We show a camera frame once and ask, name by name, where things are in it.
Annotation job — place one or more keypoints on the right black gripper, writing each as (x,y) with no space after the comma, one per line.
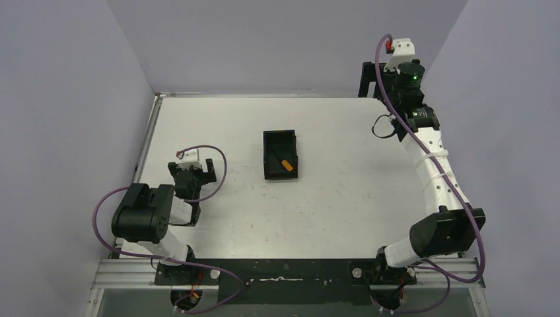
(370,74)

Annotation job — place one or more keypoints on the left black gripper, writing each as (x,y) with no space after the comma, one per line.
(192,175)

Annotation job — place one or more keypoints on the orange handled screwdriver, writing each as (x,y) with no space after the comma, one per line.
(284,162)

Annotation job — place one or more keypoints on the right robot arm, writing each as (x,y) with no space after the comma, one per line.
(451,225)

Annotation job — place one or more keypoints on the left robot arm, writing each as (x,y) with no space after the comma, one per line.
(145,216)

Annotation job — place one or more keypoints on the black plastic bin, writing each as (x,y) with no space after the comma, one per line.
(284,142)

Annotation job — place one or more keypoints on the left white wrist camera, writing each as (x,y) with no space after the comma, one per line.
(189,157)

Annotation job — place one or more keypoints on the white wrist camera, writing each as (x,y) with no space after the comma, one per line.
(189,157)
(401,50)

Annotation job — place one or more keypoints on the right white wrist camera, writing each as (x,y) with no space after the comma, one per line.
(401,50)

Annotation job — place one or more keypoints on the aluminium front rail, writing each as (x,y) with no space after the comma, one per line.
(141,274)

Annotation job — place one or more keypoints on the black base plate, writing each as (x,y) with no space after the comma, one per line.
(292,281)

